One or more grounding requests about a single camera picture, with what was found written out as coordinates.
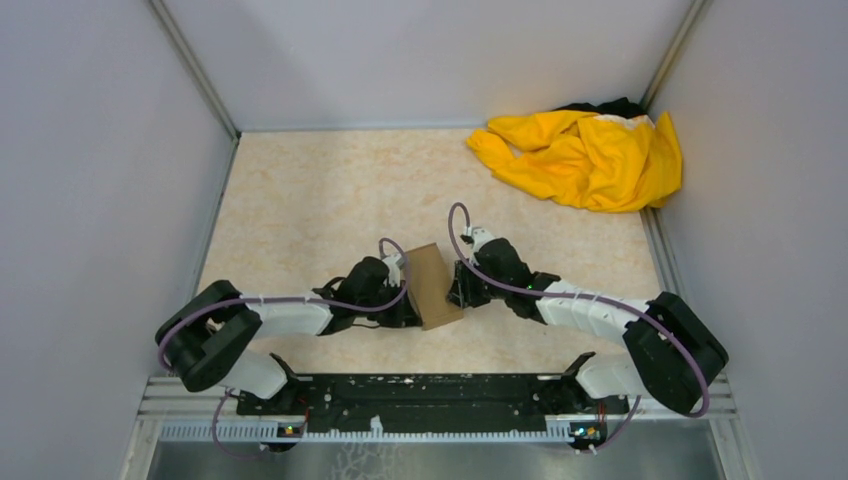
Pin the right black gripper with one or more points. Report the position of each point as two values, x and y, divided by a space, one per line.
461 291

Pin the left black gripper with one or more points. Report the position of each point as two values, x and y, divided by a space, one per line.
404 315

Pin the brown cardboard box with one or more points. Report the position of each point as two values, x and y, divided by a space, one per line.
429 283

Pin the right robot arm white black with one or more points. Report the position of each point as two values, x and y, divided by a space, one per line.
671 356

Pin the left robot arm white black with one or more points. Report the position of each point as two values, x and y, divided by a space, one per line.
207 343

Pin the yellow cloth garment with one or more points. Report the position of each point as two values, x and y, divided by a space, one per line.
587 160

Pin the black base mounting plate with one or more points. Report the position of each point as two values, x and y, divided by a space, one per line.
430 403

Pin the black cloth behind yellow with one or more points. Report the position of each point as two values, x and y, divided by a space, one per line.
621 107

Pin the aluminium frame rail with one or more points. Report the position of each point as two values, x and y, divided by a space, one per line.
212 414

